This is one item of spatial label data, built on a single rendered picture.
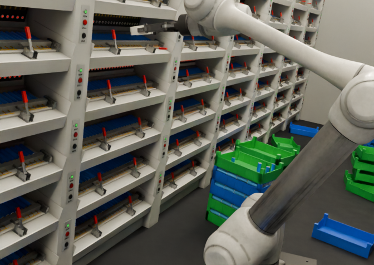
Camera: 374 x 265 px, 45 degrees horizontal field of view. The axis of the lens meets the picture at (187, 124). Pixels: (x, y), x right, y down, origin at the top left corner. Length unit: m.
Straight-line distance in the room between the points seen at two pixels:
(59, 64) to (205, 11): 0.49
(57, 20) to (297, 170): 0.89
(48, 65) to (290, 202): 0.82
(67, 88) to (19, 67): 0.23
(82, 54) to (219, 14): 0.49
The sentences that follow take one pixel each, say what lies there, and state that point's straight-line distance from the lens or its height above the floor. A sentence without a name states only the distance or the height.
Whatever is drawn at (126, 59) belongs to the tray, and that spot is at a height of 0.88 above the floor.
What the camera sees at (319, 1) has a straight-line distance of 5.47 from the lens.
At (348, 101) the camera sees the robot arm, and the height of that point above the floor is 0.95.
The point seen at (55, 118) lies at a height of 0.70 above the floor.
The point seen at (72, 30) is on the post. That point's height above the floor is 0.98.
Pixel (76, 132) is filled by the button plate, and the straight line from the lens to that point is 1.62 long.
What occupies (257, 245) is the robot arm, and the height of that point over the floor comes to 0.49.
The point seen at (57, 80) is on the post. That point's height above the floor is 0.81.
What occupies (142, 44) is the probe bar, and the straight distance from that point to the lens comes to 2.00.
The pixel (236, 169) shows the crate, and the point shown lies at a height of 0.35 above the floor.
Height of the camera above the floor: 1.11
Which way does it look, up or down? 14 degrees down
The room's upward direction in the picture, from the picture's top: 8 degrees clockwise
